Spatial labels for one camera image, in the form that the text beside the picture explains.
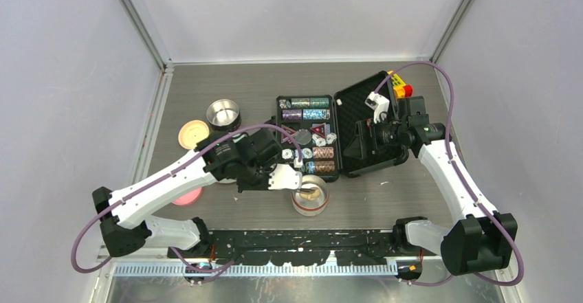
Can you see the black poker chip case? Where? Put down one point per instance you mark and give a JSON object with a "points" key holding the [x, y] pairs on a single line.
{"points": [[318, 128]]}

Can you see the round bread bun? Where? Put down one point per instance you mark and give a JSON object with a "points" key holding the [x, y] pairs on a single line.
{"points": [[310, 193]]}

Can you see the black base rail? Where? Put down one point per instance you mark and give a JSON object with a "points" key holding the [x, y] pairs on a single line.
{"points": [[351, 247]]}

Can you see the white red steel lunch box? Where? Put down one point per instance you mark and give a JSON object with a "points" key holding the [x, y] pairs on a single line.
{"points": [[313, 196]]}

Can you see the steel bowl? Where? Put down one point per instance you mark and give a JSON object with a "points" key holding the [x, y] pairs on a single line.
{"points": [[224, 115]]}

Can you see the pink round lid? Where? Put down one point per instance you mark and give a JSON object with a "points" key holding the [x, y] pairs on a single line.
{"points": [[188, 198]]}

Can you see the beige round lid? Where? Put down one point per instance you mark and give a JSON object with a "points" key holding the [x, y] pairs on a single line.
{"points": [[191, 133]]}

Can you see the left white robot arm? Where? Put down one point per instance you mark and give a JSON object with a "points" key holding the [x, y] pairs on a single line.
{"points": [[129, 222]]}

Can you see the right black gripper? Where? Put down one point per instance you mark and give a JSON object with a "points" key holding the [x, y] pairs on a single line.
{"points": [[366, 137]]}

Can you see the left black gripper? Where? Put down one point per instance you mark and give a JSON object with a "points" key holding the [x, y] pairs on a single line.
{"points": [[262, 186]]}

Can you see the yellow red emergency stop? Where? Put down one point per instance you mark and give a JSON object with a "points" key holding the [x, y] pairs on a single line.
{"points": [[400, 88]]}

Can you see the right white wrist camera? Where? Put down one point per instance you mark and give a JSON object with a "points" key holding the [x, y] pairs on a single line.
{"points": [[379, 104]]}

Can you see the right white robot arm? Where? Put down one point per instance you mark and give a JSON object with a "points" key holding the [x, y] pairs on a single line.
{"points": [[481, 238]]}

